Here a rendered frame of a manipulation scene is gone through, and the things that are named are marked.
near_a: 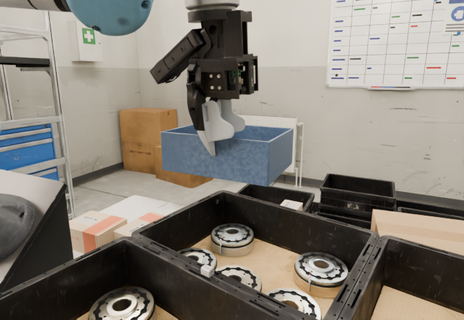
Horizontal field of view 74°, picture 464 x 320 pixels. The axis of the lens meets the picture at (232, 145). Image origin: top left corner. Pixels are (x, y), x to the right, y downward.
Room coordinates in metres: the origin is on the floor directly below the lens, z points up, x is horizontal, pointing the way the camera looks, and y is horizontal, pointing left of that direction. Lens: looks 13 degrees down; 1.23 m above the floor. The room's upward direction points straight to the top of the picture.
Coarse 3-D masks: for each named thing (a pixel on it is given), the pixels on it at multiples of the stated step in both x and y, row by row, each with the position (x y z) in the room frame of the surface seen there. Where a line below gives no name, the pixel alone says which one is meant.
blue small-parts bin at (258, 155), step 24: (168, 144) 0.52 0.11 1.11; (192, 144) 0.50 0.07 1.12; (216, 144) 0.48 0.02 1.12; (240, 144) 0.46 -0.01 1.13; (264, 144) 0.44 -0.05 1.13; (288, 144) 0.54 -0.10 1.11; (168, 168) 0.52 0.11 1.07; (192, 168) 0.50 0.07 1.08; (216, 168) 0.48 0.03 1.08; (240, 168) 0.46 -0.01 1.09; (264, 168) 0.44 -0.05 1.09
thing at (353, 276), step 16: (224, 192) 0.76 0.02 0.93; (192, 208) 0.67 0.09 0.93; (288, 208) 0.66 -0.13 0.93; (160, 224) 0.59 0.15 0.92; (336, 224) 0.58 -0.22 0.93; (144, 240) 0.52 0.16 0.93; (368, 240) 0.52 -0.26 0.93; (176, 256) 0.47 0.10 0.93; (368, 256) 0.46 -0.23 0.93; (352, 272) 0.42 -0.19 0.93; (240, 288) 0.38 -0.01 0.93; (352, 288) 0.38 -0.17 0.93; (272, 304) 0.35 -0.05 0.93; (336, 304) 0.35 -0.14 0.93
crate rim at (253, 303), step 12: (120, 240) 0.52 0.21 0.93; (132, 240) 0.52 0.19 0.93; (96, 252) 0.48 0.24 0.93; (144, 252) 0.49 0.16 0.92; (156, 252) 0.48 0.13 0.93; (72, 264) 0.44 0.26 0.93; (168, 264) 0.45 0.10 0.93; (180, 264) 0.44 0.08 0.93; (36, 276) 0.41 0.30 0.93; (48, 276) 0.41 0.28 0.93; (192, 276) 0.42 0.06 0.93; (204, 276) 0.41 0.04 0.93; (12, 288) 0.38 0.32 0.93; (24, 288) 0.39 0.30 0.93; (216, 288) 0.39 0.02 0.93; (228, 288) 0.38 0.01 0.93; (0, 300) 0.36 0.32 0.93; (240, 300) 0.36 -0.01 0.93; (252, 300) 0.36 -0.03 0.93; (264, 312) 0.34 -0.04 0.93; (276, 312) 0.34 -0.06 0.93
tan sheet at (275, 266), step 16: (208, 240) 0.69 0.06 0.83; (256, 240) 0.69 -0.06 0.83; (224, 256) 0.62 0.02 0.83; (240, 256) 0.62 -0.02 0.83; (256, 256) 0.62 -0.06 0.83; (272, 256) 0.62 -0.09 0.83; (288, 256) 0.62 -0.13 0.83; (256, 272) 0.56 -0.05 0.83; (272, 272) 0.56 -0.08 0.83; (288, 272) 0.56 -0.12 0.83; (272, 288) 0.51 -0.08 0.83; (320, 304) 0.47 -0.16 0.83
